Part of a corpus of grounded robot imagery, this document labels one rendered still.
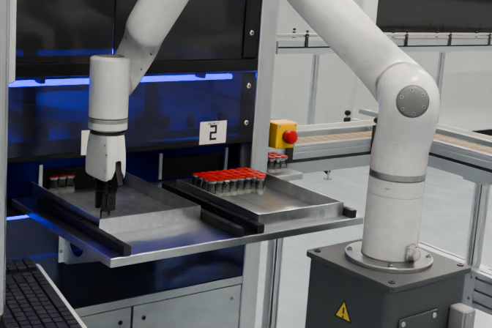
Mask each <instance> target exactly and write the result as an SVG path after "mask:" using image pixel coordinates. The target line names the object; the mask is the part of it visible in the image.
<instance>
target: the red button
mask: <svg viewBox="0 0 492 328"><path fill-rule="evenodd" d="M297 139H298V135H297V132H296V131H294V130H287V131H286V132H285V134H284V136H283V140H284V141H285V142H286V143H287V144H294V143H296V142H297Z"/></svg>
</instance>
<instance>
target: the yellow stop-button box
mask: <svg viewBox="0 0 492 328"><path fill-rule="evenodd" d="M287 130H294V131H297V123H296V122H292V121H289V120H286V119H282V118H277V119H270V129H269V147H272V148H274V149H284V148H291V147H295V143H294V144H288V143H286V142H285V141H284V140H283V136H284V134H285V132H286V131H287Z"/></svg>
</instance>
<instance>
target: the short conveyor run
mask: <svg viewBox="0 0 492 328"><path fill-rule="evenodd" d="M344 114H345V115H346V117H344V119H343V122H337V123H328V124H310V125H300V126H297V135H298V139H297V142H296V143H295V147H291V148H284V149H274V148H272V147H269V148H268V152H270V153H271V152H277V153H279V154H282V155H287V156H288V158H287V161H288V162H287V168H290V169H293V170H295V171H299V172H301V173H304V174H306V173H313V172H319V171H331V170H337V169H343V168H355V167H361V166H367V165H370V154H371V149H372V145H373V139H374V135H375V132H376V125H377V120H378V118H375V119H373V120H365V121H355V122H351V118H350V117H349V116H350V115H351V112H350V111H349V110H345V113H344Z"/></svg>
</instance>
